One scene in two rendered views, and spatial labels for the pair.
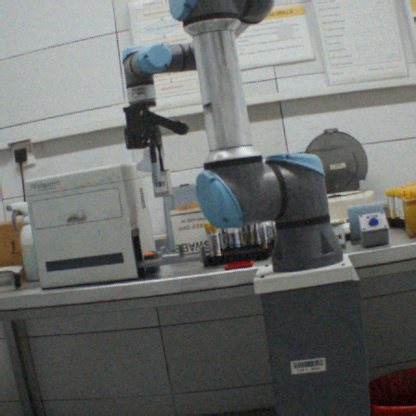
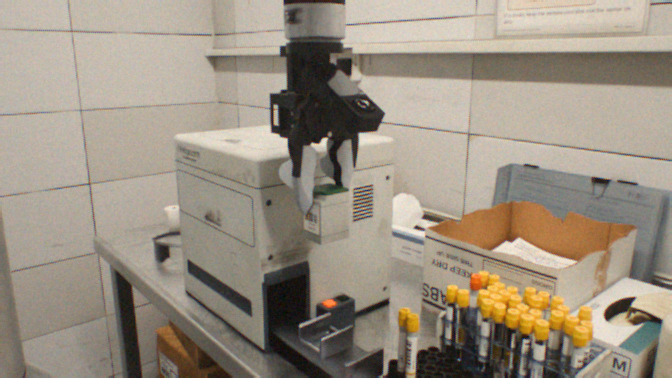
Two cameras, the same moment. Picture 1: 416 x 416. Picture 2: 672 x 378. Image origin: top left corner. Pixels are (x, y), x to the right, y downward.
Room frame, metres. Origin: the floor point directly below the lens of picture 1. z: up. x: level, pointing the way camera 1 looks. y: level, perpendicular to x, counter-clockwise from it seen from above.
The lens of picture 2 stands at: (1.44, -0.33, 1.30)
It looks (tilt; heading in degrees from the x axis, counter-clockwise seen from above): 14 degrees down; 42
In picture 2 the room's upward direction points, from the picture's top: straight up
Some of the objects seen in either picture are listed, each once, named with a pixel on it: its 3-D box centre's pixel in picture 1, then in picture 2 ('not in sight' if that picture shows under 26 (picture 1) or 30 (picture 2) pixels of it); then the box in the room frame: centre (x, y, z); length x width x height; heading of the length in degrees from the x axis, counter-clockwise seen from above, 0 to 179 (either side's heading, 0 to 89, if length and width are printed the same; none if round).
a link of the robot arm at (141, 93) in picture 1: (141, 96); (312, 25); (1.91, 0.13, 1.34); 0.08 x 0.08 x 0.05
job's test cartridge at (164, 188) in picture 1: (162, 184); (325, 214); (1.91, 0.11, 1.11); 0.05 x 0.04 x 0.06; 171
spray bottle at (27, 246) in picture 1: (28, 241); not in sight; (2.16, 0.55, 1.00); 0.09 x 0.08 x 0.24; 172
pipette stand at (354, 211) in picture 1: (367, 223); not in sight; (1.92, -0.41, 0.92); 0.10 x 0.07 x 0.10; 77
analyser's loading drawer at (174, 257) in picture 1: (164, 256); (315, 335); (1.91, 0.13, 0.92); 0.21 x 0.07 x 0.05; 82
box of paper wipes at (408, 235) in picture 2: not in sight; (402, 222); (2.38, 0.31, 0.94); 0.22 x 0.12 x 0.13; 86
